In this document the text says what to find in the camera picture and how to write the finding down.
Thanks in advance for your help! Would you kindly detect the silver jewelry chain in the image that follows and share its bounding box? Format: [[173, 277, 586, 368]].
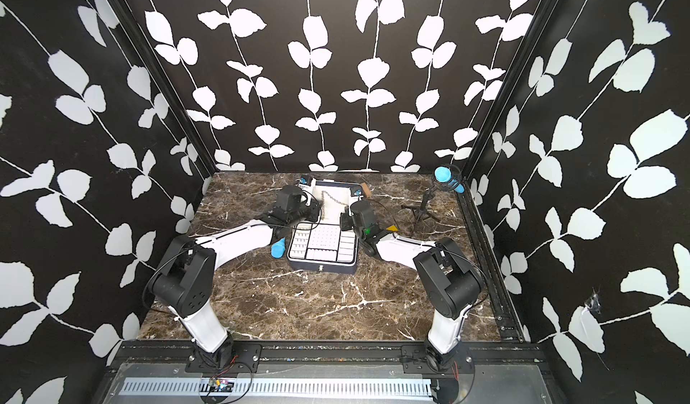
[[322, 190, 351, 211]]

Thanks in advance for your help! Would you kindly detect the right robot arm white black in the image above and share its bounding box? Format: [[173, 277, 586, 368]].
[[340, 200, 485, 366]]

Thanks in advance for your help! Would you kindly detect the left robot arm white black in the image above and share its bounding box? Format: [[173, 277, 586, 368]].
[[142, 185, 322, 368]]

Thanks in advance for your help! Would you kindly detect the blue handheld microphone lying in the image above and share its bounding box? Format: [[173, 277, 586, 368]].
[[271, 238, 286, 258]]

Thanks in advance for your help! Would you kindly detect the black mini tripod stand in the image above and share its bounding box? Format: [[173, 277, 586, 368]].
[[401, 188, 440, 224]]

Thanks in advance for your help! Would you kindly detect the blue microphone on tripod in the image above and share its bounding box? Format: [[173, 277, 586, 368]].
[[434, 164, 465, 194]]

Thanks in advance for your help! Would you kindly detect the small green circuit board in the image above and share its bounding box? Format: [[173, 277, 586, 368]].
[[206, 379, 235, 395]]

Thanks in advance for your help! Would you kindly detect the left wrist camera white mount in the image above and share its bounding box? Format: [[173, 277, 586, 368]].
[[298, 175, 316, 191]]

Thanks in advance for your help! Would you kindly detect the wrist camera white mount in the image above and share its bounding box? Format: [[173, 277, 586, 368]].
[[348, 184, 366, 204], [298, 175, 316, 191]]

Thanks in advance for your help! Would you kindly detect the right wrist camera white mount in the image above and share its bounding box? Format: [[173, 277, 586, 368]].
[[348, 184, 366, 204]]

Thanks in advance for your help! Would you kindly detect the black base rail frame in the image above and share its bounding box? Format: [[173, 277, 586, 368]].
[[103, 340, 546, 382]]

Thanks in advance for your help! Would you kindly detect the white slotted cable duct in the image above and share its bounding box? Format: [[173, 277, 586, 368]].
[[115, 377, 434, 400]]

